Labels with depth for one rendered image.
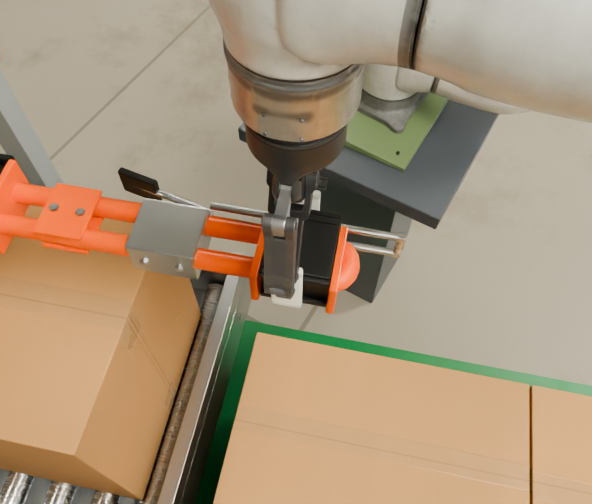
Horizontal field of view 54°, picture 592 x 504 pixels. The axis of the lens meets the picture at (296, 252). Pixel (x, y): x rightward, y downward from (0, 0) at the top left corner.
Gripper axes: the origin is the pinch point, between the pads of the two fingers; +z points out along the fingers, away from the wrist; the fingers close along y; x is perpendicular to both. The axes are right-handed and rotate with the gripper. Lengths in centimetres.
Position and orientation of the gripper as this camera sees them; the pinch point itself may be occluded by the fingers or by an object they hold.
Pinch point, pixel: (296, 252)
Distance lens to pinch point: 57.9
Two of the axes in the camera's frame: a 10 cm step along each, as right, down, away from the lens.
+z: 0.0, 5.2, 8.5
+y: -2.0, 8.4, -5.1
